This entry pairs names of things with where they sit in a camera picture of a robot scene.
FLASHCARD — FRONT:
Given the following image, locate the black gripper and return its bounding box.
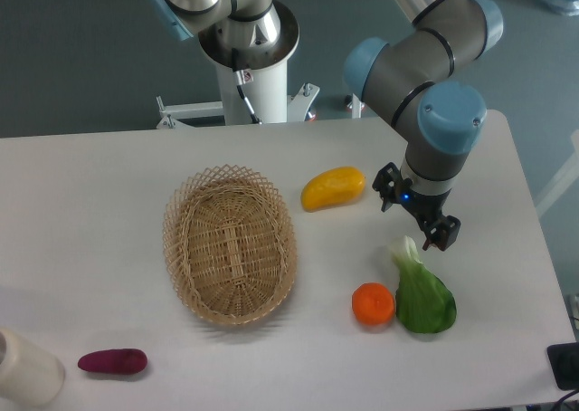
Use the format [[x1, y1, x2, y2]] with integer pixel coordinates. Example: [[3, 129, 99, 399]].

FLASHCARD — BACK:
[[372, 162, 461, 252]]

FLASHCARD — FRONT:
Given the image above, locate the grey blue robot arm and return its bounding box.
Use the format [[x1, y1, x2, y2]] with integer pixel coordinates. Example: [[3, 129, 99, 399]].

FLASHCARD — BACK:
[[150, 0, 503, 250]]

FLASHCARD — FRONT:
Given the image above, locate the yellow mango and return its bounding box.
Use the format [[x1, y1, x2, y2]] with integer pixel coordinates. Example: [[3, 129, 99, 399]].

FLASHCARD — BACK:
[[300, 167, 365, 212]]

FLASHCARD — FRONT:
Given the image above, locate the green bok choy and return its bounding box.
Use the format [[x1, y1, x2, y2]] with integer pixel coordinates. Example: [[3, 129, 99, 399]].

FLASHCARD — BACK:
[[390, 236, 457, 334]]

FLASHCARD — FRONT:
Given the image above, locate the orange carrot slice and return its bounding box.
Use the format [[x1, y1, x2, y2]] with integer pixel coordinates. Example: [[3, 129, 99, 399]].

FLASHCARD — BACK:
[[351, 282, 395, 326]]

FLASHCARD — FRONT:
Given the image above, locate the woven wicker basket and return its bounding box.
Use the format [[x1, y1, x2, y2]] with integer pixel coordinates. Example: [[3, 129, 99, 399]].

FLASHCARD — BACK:
[[163, 165, 298, 326]]

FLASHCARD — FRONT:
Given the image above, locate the black device at table edge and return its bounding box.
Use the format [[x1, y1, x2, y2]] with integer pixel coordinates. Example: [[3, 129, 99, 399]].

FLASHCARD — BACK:
[[546, 342, 578, 391]]

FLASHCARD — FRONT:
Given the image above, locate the purple eggplant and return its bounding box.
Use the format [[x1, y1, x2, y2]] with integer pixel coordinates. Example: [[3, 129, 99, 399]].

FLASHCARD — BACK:
[[77, 349, 148, 376]]

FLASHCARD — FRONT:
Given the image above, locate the cream white bottle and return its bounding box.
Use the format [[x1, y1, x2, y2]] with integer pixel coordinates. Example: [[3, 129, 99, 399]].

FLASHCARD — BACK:
[[1, 327, 65, 406]]

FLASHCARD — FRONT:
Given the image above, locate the white frame leg right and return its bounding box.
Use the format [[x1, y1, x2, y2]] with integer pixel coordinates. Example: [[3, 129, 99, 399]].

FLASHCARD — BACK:
[[534, 130, 578, 219]]

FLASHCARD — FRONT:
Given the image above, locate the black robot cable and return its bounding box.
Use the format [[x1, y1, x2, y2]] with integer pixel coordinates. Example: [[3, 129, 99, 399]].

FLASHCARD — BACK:
[[230, 47, 263, 126]]

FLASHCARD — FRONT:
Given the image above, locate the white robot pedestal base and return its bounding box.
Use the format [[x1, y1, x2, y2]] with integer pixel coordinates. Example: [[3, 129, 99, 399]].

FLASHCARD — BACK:
[[155, 1, 366, 130]]

